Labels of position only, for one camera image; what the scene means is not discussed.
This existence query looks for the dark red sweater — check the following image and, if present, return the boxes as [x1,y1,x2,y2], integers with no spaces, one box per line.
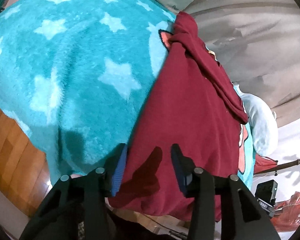
[109,12,248,221]

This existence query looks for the black device on floor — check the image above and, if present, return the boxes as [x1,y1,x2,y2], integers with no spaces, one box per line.
[255,180,278,218]

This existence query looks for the red plastic bag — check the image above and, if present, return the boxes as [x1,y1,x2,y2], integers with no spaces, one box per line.
[271,191,300,232]

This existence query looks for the light blue plush pillow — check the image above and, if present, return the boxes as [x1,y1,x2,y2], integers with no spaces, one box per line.
[234,84,279,157]

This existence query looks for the turquoise cartoon fleece blanket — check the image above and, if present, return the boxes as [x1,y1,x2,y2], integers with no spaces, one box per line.
[0,0,256,190]

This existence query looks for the beige curtain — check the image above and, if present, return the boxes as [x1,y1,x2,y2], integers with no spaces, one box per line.
[186,0,300,126]

